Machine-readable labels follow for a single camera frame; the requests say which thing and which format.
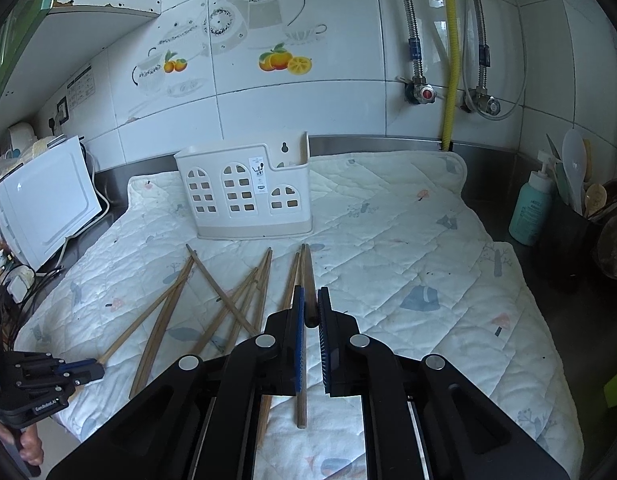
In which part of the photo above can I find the wooden chopstick long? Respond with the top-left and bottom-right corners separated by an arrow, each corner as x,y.
97,257 -> 194,365

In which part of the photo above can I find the wooden chopstick crossing diagonal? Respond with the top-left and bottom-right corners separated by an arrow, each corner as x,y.
186,245 -> 256,336

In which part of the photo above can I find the wooden chopstick low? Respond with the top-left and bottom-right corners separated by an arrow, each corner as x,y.
225,248 -> 272,354

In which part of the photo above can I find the wooden chopstick pair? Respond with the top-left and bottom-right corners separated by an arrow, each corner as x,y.
249,248 -> 273,333

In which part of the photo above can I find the person's left hand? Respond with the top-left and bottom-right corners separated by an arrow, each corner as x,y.
0,422 -> 44,466

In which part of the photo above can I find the white quilted mat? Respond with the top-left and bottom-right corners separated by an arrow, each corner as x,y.
16,152 -> 584,478

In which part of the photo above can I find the white appliance box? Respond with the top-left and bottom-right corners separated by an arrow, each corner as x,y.
0,138 -> 101,270

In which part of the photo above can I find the white plastic utensil holder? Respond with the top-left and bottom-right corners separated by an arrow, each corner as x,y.
174,131 -> 313,240

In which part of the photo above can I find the teal pump bottle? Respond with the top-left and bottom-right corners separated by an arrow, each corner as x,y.
509,151 -> 555,246

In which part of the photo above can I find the dark utensil pot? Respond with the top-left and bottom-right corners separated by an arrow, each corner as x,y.
543,178 -> 617,280

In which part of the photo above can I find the valve with red knob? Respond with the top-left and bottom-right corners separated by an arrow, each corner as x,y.
396,76 -> 436,105

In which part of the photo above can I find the chrome angle valve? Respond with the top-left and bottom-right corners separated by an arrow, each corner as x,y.
462,87 -> 501,117

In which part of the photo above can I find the wall power socket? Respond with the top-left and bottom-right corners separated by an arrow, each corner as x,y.
48,96 -> 69,136

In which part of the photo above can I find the left braided metal hose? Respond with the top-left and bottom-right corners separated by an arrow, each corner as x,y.
394,0 -> 423,82

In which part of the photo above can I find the braided metal hose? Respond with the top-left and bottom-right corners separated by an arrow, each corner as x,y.
394,0 -> 423,82
460,0 -> 530,122

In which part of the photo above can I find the yellow gas hose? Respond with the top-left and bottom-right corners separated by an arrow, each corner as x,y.
439,0 -> 460,153

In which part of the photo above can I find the right braided metal hose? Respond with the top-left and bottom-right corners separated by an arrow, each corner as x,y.
460,0 -> 530,122

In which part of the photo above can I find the green wall cabinet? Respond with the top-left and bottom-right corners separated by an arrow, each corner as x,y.
0,0 -> 162,136

